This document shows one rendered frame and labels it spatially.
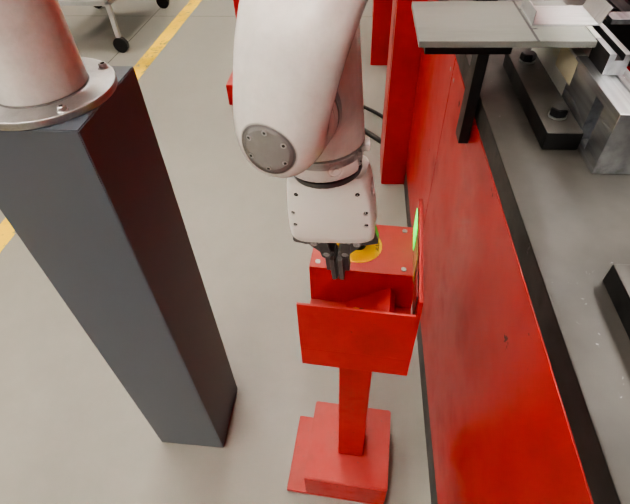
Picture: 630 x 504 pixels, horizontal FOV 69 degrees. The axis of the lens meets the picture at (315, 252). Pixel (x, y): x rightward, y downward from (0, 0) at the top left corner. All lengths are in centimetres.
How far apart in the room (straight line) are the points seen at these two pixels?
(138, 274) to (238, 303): 89
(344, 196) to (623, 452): 34
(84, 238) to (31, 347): 108
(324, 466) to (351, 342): 62
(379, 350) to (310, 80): 43
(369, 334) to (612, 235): 33
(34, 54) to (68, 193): 18
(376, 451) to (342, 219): 83
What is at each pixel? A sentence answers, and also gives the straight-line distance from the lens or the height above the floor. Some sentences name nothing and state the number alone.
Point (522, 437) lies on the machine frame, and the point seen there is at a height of 70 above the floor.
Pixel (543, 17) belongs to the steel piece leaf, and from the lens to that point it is 92.
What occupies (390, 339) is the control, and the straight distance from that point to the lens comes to 64.
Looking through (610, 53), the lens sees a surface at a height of 100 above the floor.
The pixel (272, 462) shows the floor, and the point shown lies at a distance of 137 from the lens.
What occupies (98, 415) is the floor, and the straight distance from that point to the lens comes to 157.
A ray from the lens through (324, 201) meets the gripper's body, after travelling 50.
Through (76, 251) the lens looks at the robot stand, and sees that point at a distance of 81.
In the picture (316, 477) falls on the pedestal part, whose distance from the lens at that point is 122.
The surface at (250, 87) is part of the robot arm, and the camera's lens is 34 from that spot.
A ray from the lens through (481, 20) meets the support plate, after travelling 89.
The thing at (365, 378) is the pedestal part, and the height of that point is 51.
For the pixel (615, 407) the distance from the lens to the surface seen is 52.
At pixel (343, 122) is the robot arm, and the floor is 107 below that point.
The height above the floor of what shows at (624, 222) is 88.
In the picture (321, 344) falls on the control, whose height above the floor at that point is 72.
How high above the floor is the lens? 129
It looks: 46 degrees down
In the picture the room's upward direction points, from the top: 3 degrees counter-clockwise
